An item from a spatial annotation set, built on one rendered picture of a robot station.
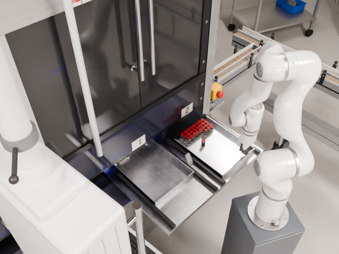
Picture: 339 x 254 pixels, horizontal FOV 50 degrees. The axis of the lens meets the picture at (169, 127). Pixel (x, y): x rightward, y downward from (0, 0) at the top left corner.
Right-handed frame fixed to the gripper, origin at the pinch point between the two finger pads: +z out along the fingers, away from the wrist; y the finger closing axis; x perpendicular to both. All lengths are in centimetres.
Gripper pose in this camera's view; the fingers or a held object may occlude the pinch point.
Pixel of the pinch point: (245, 150)
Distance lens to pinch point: 192.5
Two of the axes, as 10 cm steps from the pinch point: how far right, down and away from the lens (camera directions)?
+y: -7.2, 5.0, -4.8
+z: 0.0, 7.0, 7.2
